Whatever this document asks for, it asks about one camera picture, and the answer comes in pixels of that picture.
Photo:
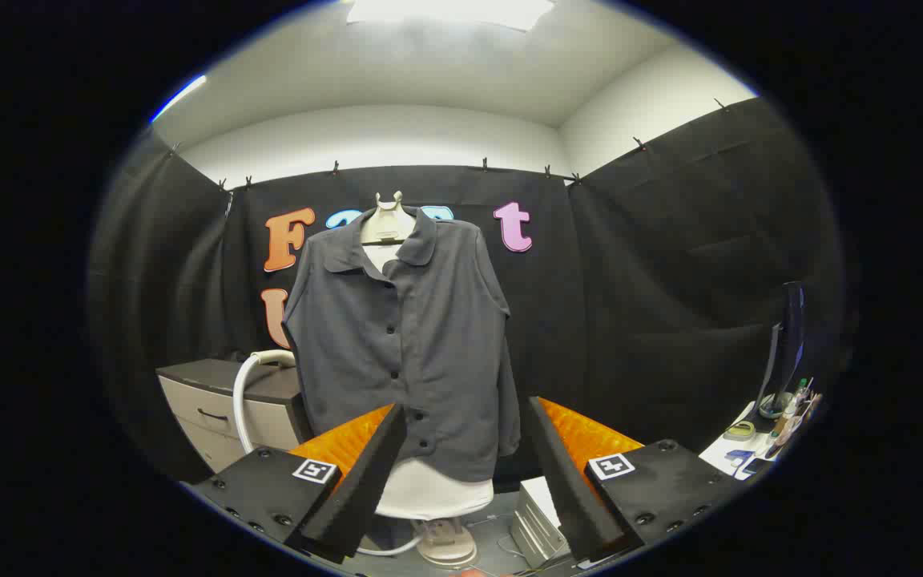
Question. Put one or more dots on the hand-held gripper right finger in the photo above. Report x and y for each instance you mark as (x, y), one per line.
(570, 489)

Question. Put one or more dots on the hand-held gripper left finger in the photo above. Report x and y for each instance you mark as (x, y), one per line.
(365, 481)

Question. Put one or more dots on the grey button shirt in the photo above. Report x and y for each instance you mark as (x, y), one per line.
(429, 336)

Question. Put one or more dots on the white ribbed box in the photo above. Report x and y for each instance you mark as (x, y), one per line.
(538, 521)

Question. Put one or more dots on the white mannequin torso stand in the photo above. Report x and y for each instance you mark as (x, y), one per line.
(429, 493)

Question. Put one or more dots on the white table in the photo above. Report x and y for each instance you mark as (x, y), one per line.
(722, 458)

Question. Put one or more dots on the grey cabinet with dark top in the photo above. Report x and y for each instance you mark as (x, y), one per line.
(205, 401)

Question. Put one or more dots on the yellow tape roll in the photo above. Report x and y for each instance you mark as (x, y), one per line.
(739, 430)

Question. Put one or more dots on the black backdrop cloth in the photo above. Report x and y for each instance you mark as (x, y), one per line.
(630, 280)

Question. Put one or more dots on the black computer monitor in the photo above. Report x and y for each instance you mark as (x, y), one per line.
(786, 344)

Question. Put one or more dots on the long ceiling light strip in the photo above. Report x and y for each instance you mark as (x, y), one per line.
(181, 96)

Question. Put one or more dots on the square ceiling light panel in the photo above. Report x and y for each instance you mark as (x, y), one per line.
(445, 12)

